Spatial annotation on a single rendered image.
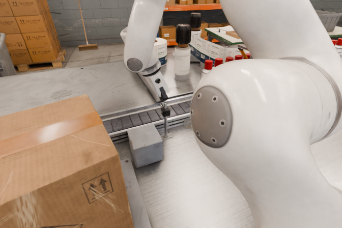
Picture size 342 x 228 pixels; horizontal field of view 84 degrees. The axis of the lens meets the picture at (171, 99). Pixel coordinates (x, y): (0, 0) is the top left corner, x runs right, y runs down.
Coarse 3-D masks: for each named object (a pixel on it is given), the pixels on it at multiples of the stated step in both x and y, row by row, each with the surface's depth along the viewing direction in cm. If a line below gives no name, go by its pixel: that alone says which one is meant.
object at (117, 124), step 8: (176, 104) 88; (184, 104) 88; (144, 112) 83; (152, 112) 83; (160, 112) 83; (176, 112) 83; (184, 112) 83; (112, 120) 78; (120, 120) 78; (128, 120) 78; (136, 120) 78; (144, 120) 78; (152, 120) 78; (112, 128) 75; (120, 128) 74; (128, 128) 74
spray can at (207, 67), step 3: (207, 60) 79; (210, 60) 79; (207, 63) 78; (210, 63) 78; (207, 66) 78; (210, 66) 78; (204, 69) 80; (207, 69) 79; (210, 69) 79; (204, 72) 80; (207, 72) 79; (204, 75) 80; (201, 78) 83
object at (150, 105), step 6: (186, 96) 78; (156, 102) 74; (162, 102) 75; (168, 102) 76; (132, 108) 71; (138, 108) 72; (144, 108) 73; (102, 114) 68; (108, 114) 68; (114, 114) 69; (120, 114) 70
